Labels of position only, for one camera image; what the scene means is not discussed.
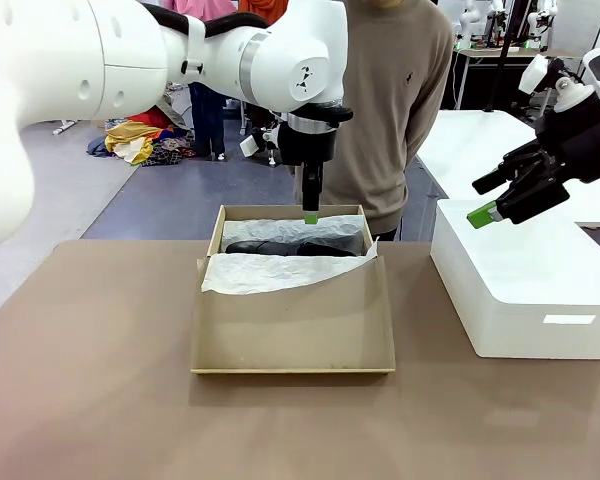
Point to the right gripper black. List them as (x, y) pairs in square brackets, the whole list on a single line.
[(590, 145)]

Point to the person in orange top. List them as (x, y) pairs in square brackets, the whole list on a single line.
[(260, 6)]

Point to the black leather shoe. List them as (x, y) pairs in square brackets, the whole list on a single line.
[(260, 246), (330, 247)]

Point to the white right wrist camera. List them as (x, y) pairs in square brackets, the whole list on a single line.
[(532, 75)]

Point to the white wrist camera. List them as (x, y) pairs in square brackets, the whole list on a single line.
[(532, 75), (249, 145)]

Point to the colourful clothes pile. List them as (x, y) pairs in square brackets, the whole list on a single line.
[(140, 140)]

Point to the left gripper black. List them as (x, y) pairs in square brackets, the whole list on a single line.
[(310, 147)]

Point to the tan cardboard shoe box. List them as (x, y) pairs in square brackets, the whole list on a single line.
[(290, 330)]

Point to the black tripod pole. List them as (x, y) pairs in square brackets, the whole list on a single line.
[(505, 50)]

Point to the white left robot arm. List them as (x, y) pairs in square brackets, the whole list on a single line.
[(80, 65)]

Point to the person in beige sweater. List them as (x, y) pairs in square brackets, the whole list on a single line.
[(380, 125)]

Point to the background work table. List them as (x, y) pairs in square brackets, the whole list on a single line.
[(480, 54)]

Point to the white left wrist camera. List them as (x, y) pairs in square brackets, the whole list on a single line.
[(249, 145)]

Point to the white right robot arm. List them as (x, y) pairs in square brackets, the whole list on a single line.
[(575, 97)]

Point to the white side table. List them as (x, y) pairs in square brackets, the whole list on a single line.
[(480, 150)]

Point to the person in pink top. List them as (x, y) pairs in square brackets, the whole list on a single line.
[(207, 115)]

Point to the small white floor object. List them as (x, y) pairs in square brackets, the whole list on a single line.
[(65, 127)]

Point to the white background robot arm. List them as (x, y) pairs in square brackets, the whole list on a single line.
[(540, 22), (467, 22)]

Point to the white tissue paper sheet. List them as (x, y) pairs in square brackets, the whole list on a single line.
[(260, 275)]

